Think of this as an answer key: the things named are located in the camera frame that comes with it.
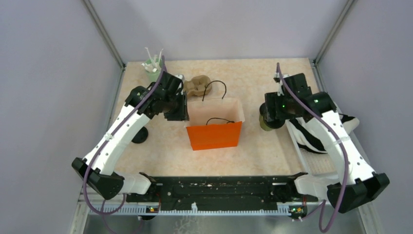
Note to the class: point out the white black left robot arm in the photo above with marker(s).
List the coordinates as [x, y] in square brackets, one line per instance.
[97, 168]

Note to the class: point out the white plastic basket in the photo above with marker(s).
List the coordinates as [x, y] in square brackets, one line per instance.
[316, 163]

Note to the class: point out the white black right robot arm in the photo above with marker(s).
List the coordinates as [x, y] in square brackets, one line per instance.
[318, 127]

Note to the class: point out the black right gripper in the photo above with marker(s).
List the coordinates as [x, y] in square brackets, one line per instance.
[272, 99]

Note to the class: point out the brown cardboard cup carrier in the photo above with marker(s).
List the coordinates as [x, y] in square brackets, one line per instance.
[197, 86]

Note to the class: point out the stack of black lids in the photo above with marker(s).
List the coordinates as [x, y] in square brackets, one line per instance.
[141, 136]

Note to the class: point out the orange paper bag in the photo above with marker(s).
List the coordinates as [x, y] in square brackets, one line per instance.
[215, 122]

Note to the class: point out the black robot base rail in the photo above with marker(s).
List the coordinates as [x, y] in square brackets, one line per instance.
[222, 193]

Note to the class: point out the green straw holder cup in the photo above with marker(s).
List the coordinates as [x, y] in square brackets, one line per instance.
[153, 77]

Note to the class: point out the right aluminium frame rail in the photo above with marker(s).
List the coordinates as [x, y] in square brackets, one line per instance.
[334, 30]

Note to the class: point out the aluminium frame rail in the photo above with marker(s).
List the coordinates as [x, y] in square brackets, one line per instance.
[334, 30]
[103, 32]

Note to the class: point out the black white cloth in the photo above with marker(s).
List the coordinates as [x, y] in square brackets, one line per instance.
[307, 141]

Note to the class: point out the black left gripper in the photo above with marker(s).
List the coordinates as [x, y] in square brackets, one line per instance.
[182, 114]

